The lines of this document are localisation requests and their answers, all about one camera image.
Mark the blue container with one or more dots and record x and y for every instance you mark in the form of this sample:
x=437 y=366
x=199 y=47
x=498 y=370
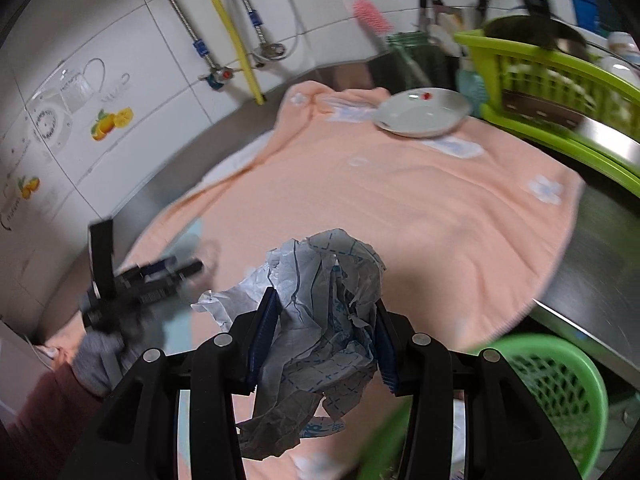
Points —
x=587 y=2

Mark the green dish rack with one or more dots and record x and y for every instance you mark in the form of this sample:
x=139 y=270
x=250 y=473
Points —
x=490 y=60

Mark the green utensil holder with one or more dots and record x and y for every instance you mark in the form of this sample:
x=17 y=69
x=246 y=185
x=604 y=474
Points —
x=430 y=60

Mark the black wok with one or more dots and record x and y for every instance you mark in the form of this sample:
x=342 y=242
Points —
x=535 y=25

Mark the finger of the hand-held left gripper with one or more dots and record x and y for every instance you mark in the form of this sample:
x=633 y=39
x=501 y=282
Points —
x=187 y=270
x=157 y=265

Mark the person's left forearm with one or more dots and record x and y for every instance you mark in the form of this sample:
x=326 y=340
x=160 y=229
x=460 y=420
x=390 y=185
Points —
x=45 y=400

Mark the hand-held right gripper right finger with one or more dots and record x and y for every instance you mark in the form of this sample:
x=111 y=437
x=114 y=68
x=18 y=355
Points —
x=385 y=355

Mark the teal bottle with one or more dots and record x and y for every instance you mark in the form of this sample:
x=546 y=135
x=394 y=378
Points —
x=472 y=90

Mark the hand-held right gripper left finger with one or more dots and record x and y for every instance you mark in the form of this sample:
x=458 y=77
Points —
x=262 y=330

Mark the person's left hand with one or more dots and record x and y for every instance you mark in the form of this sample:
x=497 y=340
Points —
x=95 y=360

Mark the white paper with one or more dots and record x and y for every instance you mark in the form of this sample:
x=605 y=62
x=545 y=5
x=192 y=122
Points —
x=320 y=340

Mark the green plastic basket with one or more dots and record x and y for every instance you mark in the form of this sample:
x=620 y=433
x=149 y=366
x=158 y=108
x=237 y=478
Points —
x=560 y=390

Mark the white plate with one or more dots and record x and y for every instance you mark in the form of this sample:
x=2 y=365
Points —
x=420 y=110

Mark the stack of white bowls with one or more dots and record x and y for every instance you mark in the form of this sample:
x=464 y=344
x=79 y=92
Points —
x=620 y=57

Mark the peach blanket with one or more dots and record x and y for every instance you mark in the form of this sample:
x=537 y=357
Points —
x=400 y=210

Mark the water valve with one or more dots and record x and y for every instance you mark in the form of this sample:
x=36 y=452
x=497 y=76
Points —
x=270 y=50
x=217 y=75

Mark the pink bottle brush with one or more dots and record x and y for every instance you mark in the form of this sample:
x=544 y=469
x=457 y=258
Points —
x=370 y=15

